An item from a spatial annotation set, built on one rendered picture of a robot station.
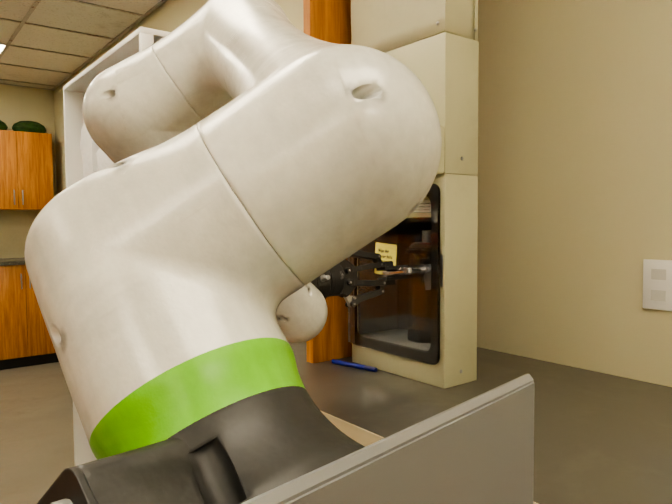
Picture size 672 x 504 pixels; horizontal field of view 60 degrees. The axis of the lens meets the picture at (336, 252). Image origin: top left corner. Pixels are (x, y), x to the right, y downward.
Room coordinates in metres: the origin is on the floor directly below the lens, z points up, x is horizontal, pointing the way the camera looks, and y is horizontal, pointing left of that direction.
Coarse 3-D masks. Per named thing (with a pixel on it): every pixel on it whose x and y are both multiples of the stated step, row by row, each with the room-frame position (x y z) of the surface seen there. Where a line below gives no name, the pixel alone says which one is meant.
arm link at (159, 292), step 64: (192, 128) 0.37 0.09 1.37; (64, 192) 0.36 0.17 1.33; (128, 192) 0.35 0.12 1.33; (192, 192) 0.34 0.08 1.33; (64, 256) 0.34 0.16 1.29; (128, 256) 0.33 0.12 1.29; (192, 256) 0.33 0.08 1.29; (256, 256) 0.34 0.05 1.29; (64, 320) 0.33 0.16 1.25; (128, 320) 0.31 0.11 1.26; (192, 320) 0.32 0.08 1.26; (256, 320) 0.34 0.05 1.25; (128, 384) 0.30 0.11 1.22; (192, 384) 0.30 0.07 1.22; (256, 384) 0.31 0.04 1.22; (128, 448) 0.29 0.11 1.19
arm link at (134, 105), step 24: (120, 72) 0.70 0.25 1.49; (144, 72) 0.69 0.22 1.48; (96, 96) 0.69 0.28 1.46; (120, 96) 0.69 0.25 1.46; (144, 96) 0.69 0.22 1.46; (168, 96) 0.70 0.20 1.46; (96, 120) 0.70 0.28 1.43; (120, 120) 0.69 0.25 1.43; (144, 120) 0.70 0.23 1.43; (168, 120) 0.71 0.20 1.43; (192, 120) 0.73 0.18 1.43; (120, 144) 0.70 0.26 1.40; (144, 144) 0.71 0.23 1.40
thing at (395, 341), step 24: (432, 192) 1.27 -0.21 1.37; (408, 216) 1.33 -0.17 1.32; (432, 216) 1.27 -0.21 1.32; (384, 240) 1.39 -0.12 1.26; (408, 240) 1.33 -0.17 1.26; (432, 240) 1.27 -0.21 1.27; (360, 264) 1.47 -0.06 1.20; (408, 264) 1.33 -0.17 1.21; (432, 264) 1.27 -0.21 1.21; (360, 288) 1.47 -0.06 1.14; (384, 288) 1.39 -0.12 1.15; (408, 288) 1.33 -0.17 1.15; (432, 288) 1.27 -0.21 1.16; (360, 312) 1.47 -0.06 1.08; (384, 312) 1.39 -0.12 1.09; (408, 312) 1.33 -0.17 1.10; (432, 312) 1.27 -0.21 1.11; (360, 336) 1.47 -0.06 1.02; (384, 336) 1.39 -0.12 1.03; (408, 336) 1.33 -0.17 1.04; (432, 336) 1.27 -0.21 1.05; (432, 360) 1.27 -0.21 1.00
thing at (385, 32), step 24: (360, 0) 1.48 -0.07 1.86; (384, 0) 1.41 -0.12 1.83; (408, 0) 1.35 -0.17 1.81; (432, 0) 1.29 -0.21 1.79; (456, 0) 1.29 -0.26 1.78; (360, 24) 1.48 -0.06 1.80; (384, 24) 1.41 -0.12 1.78; (408, 24) 1.35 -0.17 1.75; (432, 24) 1.29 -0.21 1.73; (456, 24) 1.29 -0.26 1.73; (384, 48) 1.41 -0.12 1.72
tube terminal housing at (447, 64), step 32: (416, 64) 1.33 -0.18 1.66; (448, 64) 1.27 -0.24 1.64; (448, 96) 1.27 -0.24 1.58; (448, 128) 1.27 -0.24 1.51; (448, 160) 1.27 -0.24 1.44; (448, 192) 1.27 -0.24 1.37; (448, 224) 1.27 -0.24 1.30; (448, 256) 1.27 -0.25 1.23; (448, 288) 1.27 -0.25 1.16; (448, 320) 1.27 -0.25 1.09; (352, 352) 1.51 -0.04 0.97; (448, 352) 1.27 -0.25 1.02; (448, 384) 1.27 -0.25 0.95
